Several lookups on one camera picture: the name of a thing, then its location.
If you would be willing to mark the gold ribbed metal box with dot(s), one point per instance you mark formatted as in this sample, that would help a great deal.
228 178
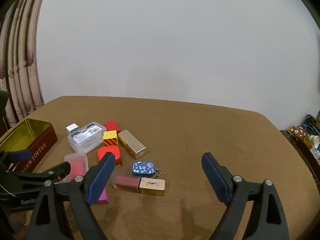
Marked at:
131 143

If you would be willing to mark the dark red candy tin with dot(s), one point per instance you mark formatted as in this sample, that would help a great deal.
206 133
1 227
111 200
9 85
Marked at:
38 150

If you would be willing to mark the small gold box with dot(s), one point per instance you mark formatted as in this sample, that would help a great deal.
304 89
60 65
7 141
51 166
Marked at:
152 186

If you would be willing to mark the white paper cup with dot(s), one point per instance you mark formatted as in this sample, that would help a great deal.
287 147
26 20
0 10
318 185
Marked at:
315 140

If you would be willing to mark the teal plastic rack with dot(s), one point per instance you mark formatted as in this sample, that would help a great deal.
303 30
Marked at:
311 126

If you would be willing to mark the magenta box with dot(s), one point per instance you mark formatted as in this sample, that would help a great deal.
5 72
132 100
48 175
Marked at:
104 196

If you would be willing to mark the small white patterned cube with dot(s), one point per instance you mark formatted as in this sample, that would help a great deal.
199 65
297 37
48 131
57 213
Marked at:
72 129

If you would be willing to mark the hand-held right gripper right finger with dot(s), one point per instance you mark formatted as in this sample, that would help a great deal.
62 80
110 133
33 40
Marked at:
215 177

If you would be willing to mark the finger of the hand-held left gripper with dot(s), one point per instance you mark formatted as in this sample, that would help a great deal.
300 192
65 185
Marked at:
58 169
18 155

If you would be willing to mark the yellow striped block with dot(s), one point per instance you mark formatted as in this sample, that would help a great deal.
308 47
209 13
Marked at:
110 136

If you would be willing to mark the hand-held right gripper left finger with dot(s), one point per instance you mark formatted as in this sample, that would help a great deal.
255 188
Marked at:
100 180

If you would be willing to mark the brown patterned pouch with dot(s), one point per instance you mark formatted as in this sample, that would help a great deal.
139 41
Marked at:
298 131

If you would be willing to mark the beige patterned curtain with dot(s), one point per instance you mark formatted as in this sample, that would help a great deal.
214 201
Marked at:
22 85

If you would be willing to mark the pink translucent box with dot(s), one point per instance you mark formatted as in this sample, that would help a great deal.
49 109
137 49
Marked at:
76 165

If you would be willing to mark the flat red box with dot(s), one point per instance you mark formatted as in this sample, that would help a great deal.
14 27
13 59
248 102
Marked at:
112 125

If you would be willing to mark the red rounded box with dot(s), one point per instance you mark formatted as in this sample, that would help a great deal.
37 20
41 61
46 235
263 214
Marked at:
103 151

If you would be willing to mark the clear plastic labelled box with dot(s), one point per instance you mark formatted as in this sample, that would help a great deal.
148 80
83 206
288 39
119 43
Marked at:
86 136

